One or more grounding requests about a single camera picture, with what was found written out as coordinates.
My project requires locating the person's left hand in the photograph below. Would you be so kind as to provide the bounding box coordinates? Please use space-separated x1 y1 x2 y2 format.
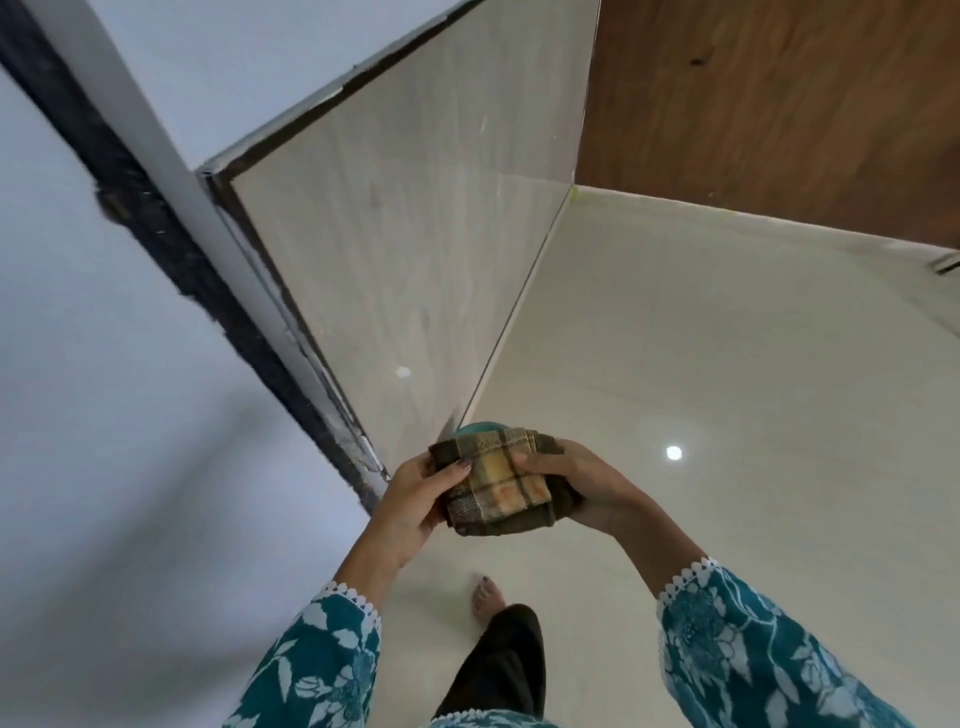
351 453 474 594

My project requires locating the person's right hand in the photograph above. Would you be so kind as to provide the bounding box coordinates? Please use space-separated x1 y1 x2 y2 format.
516 438 666 558

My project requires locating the brown plaid cloth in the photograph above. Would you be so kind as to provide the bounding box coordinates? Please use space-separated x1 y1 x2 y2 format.
428 426 577 538

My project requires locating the person's left forearm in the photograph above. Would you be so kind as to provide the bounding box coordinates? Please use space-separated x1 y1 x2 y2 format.
223 558 399 728

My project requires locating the person's right forearm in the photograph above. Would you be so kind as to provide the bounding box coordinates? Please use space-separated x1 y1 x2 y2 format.
611 504 918 728

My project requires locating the person's bare foot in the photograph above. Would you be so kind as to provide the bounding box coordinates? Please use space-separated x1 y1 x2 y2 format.
470 573 513 624

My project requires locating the person's leg in black trousers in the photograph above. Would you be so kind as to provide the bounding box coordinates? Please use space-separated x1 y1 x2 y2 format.
433 603 546 723

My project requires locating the brown wooden door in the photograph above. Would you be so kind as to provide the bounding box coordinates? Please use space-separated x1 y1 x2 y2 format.
575 0 960 250

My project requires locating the black door frame strip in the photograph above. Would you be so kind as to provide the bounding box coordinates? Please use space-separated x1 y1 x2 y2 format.
0 0 391 516

